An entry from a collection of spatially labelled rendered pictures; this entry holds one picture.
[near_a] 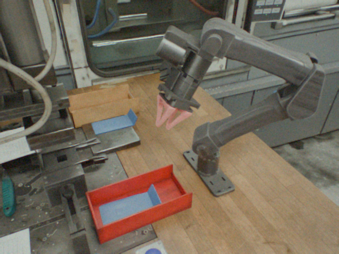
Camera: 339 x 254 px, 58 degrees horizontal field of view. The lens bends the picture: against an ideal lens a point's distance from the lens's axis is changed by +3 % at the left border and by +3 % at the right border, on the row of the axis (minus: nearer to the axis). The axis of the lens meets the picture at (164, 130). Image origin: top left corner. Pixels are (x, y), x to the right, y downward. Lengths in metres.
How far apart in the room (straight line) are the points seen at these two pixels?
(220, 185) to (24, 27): 0.62
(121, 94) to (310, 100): 0.75
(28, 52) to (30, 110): 0.14
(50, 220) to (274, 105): 0.63
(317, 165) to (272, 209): 1.64
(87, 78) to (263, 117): 0.88
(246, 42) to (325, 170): 1.89
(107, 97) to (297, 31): 1.15
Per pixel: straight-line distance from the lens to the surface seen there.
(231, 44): 0.67
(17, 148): 1.02
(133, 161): 0.95
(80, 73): 1.40
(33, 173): 0.99
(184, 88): 0.70
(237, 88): 1.80
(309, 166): 2.45
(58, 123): 0.74
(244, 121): 0.78
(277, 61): 0.71
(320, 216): 0.91
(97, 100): 1.22
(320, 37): 2.07
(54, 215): 0.86
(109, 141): 1.01
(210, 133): 0.80
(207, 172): 0.89
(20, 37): 0.69
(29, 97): 0.78
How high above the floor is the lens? 1.55
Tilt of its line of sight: 38 degrees down
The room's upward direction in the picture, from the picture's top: straight up
